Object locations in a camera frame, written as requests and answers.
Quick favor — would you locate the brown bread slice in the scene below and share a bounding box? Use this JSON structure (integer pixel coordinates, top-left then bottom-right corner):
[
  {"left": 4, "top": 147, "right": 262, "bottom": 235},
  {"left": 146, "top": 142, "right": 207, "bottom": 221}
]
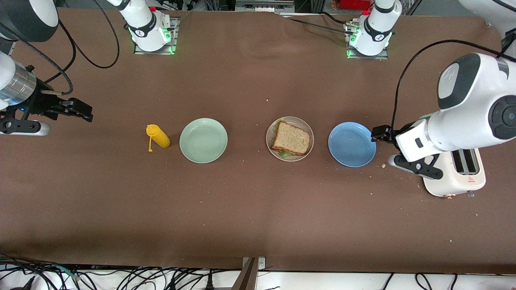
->
[{"left": 272, "top": 121, "right": 312, "bottom": 156}]

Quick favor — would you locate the silver metal bracket plate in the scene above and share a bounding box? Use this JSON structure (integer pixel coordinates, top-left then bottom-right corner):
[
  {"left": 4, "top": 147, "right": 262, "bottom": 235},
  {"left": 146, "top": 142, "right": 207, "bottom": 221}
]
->
[{"left": 243, "top": 257, "right": 266, "bottom": 271}]

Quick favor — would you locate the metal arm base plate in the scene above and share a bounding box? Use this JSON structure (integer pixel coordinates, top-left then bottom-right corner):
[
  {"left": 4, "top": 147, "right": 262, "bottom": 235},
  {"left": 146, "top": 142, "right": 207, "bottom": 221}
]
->
[
  {"left": 134, "top": 16, "right": 178, "bottom": 56},
  {"left": 346, "top": 22, "right": 389, "bottom": 60}
]

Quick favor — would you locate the yellow mustard squeeze bottle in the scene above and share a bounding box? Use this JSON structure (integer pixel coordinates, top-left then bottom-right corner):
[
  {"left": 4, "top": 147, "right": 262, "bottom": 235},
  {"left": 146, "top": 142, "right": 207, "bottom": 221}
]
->
[{"left": 146, "top": 124, "right": 171, "bottom": 153}]

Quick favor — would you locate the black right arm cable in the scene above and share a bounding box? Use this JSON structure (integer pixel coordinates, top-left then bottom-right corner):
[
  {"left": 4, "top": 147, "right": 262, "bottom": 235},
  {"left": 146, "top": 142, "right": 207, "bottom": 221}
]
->
[{"left": 0, "top": 0, "right": 121, "bottom": 96}]

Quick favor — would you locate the black base cable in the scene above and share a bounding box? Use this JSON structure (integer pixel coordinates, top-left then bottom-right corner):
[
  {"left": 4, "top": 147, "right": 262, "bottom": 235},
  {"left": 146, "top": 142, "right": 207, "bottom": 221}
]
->
[{"left": 278, "top": 11, "right": 357, "bottom": 36}]

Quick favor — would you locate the grey metal background frame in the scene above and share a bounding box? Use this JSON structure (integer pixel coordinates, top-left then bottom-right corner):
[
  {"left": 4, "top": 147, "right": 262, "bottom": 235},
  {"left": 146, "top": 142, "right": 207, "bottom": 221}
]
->
[{"left": 235, "top": 0, "right": 295, "bottom": 13}]

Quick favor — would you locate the light green plate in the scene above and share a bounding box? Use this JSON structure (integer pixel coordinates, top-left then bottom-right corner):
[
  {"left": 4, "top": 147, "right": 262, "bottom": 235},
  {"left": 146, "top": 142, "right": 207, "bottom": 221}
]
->
[{"left": 179, "top": 118, "right": 229, "bottom": 164}]

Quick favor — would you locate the blue plate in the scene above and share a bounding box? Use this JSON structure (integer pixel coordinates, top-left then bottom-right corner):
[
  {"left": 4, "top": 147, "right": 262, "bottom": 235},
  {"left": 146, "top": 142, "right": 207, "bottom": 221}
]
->
[{"left": 328, "top": 122, "right": 377, "bottom": 168}]

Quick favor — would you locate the white toaster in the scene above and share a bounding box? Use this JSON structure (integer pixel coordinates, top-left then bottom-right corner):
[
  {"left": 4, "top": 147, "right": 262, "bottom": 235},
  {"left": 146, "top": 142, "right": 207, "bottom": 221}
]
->
[{"left": 422, "top": 148, "right": 487, "bottom": 199}]

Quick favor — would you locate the dark grey metal beam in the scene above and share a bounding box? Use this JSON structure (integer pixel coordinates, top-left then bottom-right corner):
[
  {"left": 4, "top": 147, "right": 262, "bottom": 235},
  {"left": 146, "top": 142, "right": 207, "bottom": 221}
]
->
[{"left": 231, "top": 258, "right": 258, "bottom": 290}]

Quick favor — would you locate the beige plate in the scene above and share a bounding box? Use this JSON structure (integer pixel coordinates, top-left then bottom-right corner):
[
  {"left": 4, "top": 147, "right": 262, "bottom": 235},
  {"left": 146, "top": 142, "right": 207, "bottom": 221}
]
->
[{"left": 266, "top": 116, "right": 315, "bottom": 162}]

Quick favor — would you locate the green lettuce leaf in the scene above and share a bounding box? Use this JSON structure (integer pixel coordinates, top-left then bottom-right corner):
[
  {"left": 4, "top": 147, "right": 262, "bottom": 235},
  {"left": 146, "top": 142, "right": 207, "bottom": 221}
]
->
[{"left": 271, "top": 119, "right": 293, "bottom": 158}]

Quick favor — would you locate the red background object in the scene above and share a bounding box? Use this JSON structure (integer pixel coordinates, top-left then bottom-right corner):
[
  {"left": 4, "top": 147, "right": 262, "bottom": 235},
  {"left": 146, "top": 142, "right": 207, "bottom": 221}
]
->
[{"left": 338, "top": 0, "right": 373, "bottom": 11}]

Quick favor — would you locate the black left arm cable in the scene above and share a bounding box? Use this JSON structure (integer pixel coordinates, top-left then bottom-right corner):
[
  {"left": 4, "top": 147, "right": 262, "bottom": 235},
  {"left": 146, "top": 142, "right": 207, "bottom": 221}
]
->
[{"left": 390, "top": 39, "right": 516, "bottom": 131}]

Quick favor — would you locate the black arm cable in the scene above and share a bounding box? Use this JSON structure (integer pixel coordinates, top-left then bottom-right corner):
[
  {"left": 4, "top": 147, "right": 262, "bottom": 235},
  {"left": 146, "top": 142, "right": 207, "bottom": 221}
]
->
[
  {"left": 0, "top": 0, "right": 121, "bottom": 96},
  {"left": 390, "top": 39, "right": 516, "bottom": 131}
]

